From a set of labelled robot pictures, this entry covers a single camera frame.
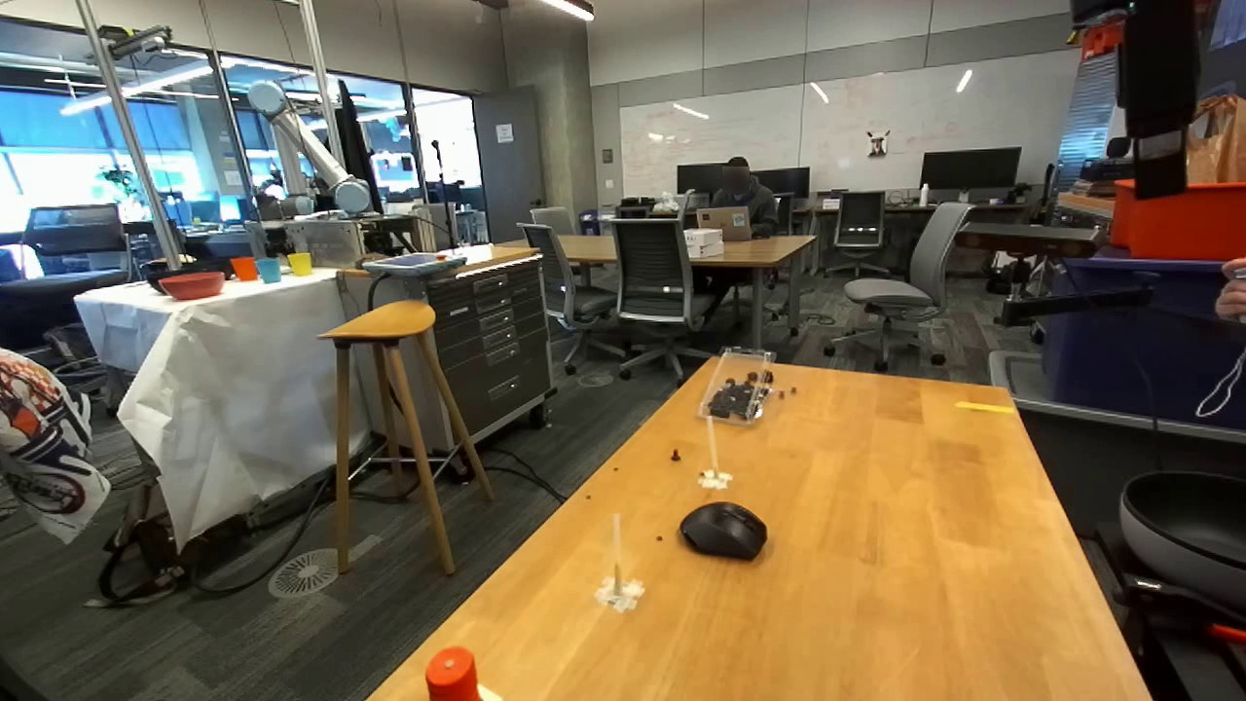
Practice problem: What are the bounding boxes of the wide black computer monitor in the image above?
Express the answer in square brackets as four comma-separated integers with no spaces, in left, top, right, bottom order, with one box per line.
[918,143,1022,193]

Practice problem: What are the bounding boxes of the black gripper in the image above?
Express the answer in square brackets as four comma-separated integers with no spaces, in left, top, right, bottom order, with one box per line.
[1118,0,1204,202]

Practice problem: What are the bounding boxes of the pile of small dark objects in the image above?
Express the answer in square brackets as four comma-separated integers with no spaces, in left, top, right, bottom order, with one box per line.
[700,367,779,429]

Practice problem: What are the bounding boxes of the open laptop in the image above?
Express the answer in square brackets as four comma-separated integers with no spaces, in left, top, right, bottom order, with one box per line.
[691,202,756,245]

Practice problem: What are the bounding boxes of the grey mesh office chair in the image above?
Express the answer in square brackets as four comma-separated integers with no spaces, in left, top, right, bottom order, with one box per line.
[608,212,718,386]

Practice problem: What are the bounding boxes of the wall whiteboard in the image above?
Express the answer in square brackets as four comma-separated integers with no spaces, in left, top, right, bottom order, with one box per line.
[615,45,1082,202]

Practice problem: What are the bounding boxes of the red bowl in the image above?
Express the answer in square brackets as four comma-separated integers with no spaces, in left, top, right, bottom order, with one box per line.
[156,268,229,302]

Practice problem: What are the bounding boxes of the wooden office desk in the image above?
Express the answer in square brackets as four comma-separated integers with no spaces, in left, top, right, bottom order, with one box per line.
[556,229,821,352]

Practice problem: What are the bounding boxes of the white cloth covered table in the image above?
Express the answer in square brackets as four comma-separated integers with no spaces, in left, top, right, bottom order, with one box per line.
[71,263,371,547]

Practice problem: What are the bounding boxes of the dark blue bin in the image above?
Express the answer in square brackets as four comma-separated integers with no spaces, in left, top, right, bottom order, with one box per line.
[1039,253,1246,429]

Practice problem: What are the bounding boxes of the black office chair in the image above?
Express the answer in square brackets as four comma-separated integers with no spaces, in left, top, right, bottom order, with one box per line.
[825,185,891,281]

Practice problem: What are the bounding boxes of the light grey office chair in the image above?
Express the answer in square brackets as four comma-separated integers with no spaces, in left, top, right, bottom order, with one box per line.
[842,198,975,376]

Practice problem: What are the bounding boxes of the white orange helmet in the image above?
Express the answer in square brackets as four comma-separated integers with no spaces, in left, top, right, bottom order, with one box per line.
[0,347,116,547]

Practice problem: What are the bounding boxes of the grey drawer tool cabinet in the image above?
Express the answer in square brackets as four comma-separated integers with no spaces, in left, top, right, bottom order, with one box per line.
[365,245,551,452]

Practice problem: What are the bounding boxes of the black floor cables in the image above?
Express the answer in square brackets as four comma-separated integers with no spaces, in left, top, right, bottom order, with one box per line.
[92,441,569,612]

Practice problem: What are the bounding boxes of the orange box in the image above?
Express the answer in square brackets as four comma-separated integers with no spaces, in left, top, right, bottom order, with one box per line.
[1109,175,1246,263]

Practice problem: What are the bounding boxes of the wooden bar stool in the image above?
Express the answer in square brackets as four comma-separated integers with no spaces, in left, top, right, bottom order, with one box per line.
[320,295,497,578]

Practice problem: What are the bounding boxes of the seated person in dark clothes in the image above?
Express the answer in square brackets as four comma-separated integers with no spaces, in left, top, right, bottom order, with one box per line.
[705,151,785,240]

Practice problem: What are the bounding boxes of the red bottle cap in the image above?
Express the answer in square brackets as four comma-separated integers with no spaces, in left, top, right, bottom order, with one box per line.
[419,642,481,701]

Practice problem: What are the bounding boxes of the black computer mouse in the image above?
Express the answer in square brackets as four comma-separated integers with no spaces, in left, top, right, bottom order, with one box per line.
[678,497,772,565]

